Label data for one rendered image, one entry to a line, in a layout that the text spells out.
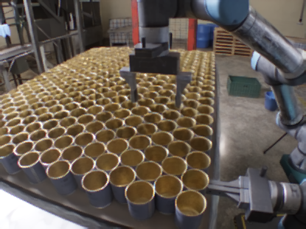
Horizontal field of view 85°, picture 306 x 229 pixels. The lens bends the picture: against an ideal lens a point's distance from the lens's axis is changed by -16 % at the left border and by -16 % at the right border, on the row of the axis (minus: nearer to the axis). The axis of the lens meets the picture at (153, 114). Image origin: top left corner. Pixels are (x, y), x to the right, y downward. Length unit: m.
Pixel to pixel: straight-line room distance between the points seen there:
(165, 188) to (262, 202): 0.24
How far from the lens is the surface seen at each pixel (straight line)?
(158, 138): 0.65
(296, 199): 0.54
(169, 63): 0.50
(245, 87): 3.90
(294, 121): 1.02
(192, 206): 0.53
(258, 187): 0.52
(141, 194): 0.54
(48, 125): 0.82
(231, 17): 0.39
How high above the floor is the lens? 1.55
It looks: 30 degrees down
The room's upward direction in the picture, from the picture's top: 1 degrees counter-clockwise
